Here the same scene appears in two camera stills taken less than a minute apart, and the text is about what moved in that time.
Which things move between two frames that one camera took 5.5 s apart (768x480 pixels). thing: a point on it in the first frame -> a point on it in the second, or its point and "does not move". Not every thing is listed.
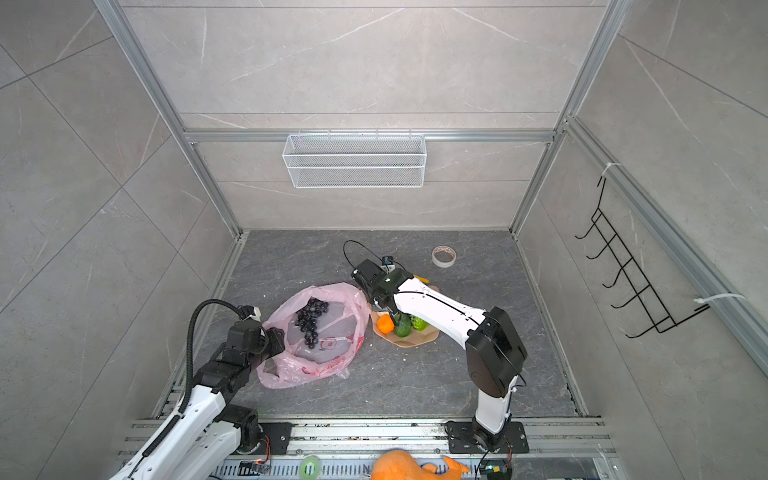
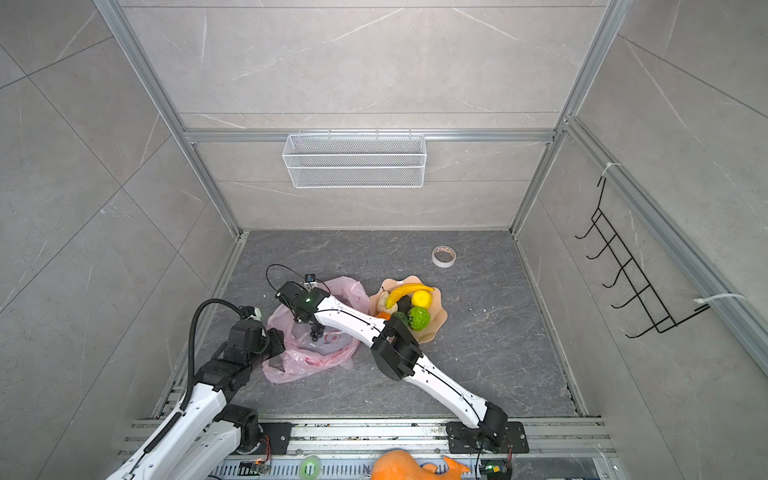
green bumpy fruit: (419, 324) does not move
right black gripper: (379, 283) -> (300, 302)
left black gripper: (277, 341) does not move
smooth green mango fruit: (402, 325) does not move
